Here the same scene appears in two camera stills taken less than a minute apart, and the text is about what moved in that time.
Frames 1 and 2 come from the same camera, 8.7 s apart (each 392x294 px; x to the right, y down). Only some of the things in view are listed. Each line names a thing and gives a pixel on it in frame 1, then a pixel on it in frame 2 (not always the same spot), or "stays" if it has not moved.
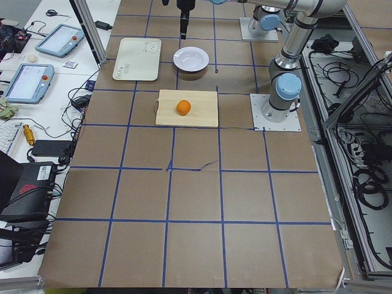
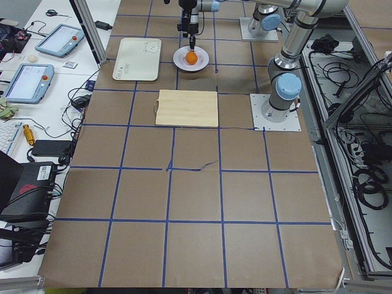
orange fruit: (183, 107) -> (192, 57)
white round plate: (190, 59) stays
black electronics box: (32, 195) stays
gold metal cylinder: (29, 134) stays
